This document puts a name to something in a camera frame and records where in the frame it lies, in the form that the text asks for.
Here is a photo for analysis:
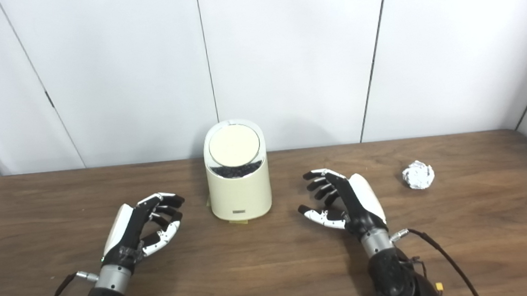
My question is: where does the white and black left hand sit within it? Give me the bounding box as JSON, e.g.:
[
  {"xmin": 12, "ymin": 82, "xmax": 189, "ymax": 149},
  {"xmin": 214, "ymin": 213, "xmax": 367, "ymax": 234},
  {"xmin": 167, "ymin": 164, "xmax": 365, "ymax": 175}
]
[{"xmin": 96, "ymin": 190, "xmax": 190, "ymax": 274}]

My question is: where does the white and black right hand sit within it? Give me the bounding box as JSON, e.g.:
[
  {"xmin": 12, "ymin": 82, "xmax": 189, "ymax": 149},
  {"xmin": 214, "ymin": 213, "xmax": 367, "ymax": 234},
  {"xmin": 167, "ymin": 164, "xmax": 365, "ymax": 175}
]
[{"xmin": 294, "ymin": 164, "xmax": 389, "ymax": 246}]

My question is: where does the white paper ball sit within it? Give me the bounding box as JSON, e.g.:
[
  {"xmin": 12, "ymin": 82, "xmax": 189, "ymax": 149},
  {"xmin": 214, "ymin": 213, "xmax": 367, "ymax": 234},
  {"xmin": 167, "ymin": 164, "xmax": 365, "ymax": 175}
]
[{"xmin": 401, "ymin": 159, "xmax": 437, "ymax": 191}]

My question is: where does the cream-colored bin body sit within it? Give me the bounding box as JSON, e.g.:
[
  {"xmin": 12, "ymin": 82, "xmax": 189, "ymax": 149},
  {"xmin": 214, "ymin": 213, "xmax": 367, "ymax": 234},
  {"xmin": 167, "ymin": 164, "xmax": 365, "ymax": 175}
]
[{"xmin": 201, "ymin": 117, "xmax": 274, "ymax": 224}]

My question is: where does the cream round bin lid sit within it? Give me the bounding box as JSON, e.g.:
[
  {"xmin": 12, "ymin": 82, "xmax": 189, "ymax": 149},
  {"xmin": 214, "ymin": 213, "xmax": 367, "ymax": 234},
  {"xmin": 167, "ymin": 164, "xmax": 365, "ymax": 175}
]
[{"xmin": 207, "ymin": 122, "xmax": 262, "ymax": 168}]

